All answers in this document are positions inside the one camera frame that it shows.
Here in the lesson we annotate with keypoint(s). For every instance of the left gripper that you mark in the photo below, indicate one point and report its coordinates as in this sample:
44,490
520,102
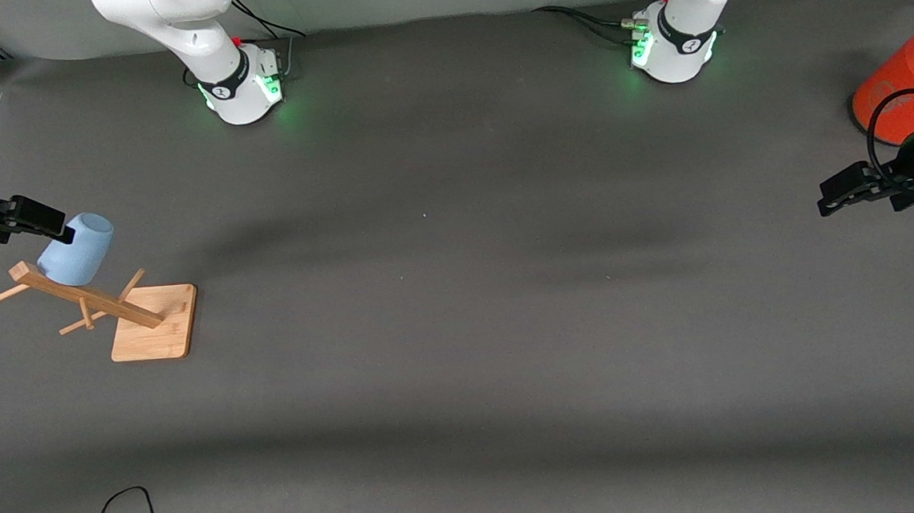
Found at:
911,166

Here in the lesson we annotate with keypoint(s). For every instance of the light blue cup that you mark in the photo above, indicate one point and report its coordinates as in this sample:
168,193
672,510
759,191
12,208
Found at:
74,251

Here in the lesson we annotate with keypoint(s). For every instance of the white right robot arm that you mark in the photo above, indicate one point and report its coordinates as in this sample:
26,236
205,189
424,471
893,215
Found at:
200,33

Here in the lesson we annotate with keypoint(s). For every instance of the orange cylinder container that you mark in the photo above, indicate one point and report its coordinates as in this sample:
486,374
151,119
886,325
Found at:
900,89

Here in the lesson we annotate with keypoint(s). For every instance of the wooden mug tree stand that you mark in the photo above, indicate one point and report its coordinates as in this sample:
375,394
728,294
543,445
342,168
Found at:
153,334

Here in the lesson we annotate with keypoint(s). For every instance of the dark grey table mat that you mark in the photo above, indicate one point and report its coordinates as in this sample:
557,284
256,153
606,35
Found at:
459,288

